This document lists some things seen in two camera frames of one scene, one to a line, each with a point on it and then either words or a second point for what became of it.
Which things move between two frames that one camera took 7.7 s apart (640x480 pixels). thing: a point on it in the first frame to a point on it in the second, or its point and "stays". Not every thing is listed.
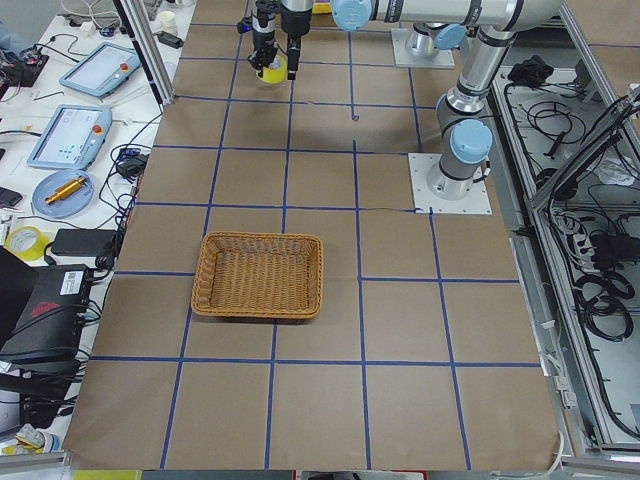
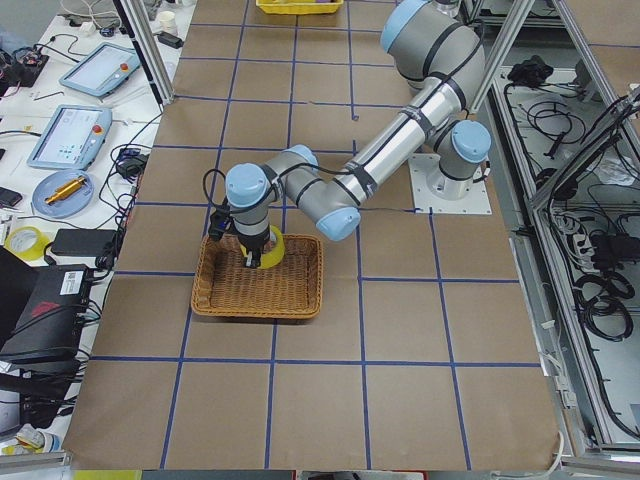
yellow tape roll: [273, 75] to [272, 258]
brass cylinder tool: [66, 190] stays
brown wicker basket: [244, 275] stays
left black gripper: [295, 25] to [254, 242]
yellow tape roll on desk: [26, 242] stays
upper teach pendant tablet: [103, 70] stays
